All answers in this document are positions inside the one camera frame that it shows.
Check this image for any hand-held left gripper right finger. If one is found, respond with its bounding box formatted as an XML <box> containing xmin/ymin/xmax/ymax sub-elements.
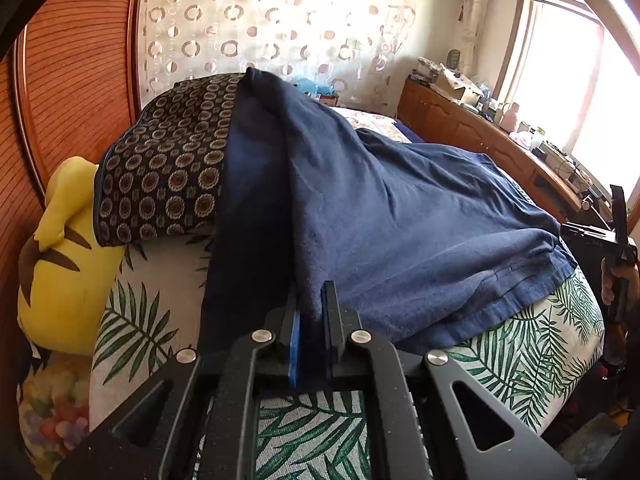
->
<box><xmin>322</xmin><ymin>281</ymin><xmax>578</xmax><ymax>480</ymax></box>

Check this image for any floral blanket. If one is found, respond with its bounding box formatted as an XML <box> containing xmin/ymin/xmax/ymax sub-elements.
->
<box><xmin>325</xmin><ymin>105</ymin><xmax>416</xmax><ymax>143</ymax></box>

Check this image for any long wooden cabinet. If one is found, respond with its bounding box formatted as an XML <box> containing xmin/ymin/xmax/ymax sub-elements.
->
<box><xmin>397</xmin><ymin>80</ymin><xmax>616</xmax><ymax>231</ymax></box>

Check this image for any navy printed t-shirt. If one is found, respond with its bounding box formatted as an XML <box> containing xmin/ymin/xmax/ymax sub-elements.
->
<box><xmin>200</xmin><ymin>67</ymin><xmax>578</xmax><ymax>396</ymax></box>

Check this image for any small patterned box stack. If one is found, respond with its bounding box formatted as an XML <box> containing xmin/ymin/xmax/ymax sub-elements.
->
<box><xmin>407</xmin><ymin>57</ymin><xmax>441</xmax><ymax>86</ymax></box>

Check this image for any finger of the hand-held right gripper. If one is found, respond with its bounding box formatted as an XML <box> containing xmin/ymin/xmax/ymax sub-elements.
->
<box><xmin>560</xmin><ymin>223</ymin><xmax>615</xmax><ymax>248</ymax></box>

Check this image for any dark circle-patterned garment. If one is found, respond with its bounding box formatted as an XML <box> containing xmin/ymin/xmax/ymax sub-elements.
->
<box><xmin>92</xmin><ymin>74</ymin><xmax>246</xmax><ymax>248</ymax></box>

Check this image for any open cardboard box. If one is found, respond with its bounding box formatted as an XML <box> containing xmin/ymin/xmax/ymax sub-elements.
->
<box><xmin>432</xmin><ymin>67</ymin><xmax>486</xmax><ymax>103</ymax></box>

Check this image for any colourful floral cloth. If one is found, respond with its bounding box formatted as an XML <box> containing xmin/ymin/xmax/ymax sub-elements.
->
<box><xmin>17</xmin><ymin>350</ymin><xmax>93</xmax><ymax>471</ymax></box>

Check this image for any yellow plush toy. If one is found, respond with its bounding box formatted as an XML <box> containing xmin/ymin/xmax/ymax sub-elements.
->
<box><xmin>17</xmin><ymin>156</ymin><xmax>126</xmax><ymax>358</ymax></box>

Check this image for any wooden framed window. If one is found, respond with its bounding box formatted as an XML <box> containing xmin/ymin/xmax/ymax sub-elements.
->
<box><xmin>495</xmin><ymin>0</ymin><xmax>640</xmax><ymax>196</ymax></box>

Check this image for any palm leaf bed sheet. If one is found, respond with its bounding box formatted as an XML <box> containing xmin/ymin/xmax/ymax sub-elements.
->
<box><xmin>90</xmin><ymin>230</ymin><xmax>606</xmax><ymax>480</ymax></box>

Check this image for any sheer circle-patterned curtain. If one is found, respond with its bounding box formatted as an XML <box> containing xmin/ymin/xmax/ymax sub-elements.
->
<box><xmin>137</xmin><ymin>0</ymin><xmax>426</xmax><ymax>111</ymax></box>

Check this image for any patterned window curtain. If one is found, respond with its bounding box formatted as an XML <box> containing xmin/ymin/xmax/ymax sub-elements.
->
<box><xmin>457</xmin><ymin>0</ymin><xmax>493</xmax><ymax>76</ymax></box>

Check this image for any navy bed blanket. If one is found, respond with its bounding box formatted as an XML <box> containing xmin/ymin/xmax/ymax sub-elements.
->
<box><xmin>395</xmin><ymin>119</ymin><xmax>426</xmax><ymax>143</ymax></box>

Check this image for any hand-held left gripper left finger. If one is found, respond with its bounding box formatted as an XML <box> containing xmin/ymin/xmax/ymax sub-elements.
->
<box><xmin>50</xmin><ymin>292</ymin><xmax>303</xmax><ymax>480</ymax></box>

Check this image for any cardboard box with blue cloth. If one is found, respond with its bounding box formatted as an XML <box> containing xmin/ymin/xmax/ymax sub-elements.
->
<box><xmin>292</xmin><ymin>75</ymin><xmax>338</xmax><ymax>106</ymax></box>

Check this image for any wooden slatted wardrobe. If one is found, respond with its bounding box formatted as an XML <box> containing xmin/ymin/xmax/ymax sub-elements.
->
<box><xmin>0</xmin><ymin>0</ymin><xmax>146</xmax><ymax>311</ymax></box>

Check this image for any person's right hand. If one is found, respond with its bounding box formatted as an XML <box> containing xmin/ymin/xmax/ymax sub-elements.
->
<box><xmin>600</xmin><ymin>259</ymin><xmax>640</xmax><ymax>325</ymax></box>

